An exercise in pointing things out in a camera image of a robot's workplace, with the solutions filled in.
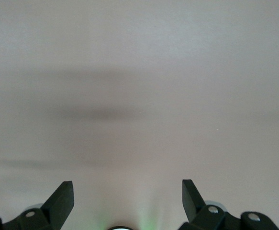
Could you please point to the brown table cover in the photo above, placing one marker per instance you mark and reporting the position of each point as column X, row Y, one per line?
column 139, row 72

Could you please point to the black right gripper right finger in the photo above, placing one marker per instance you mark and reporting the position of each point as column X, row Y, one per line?
column 201, row 215

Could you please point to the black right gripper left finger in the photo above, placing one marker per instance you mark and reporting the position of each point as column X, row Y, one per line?
column 55, row 210

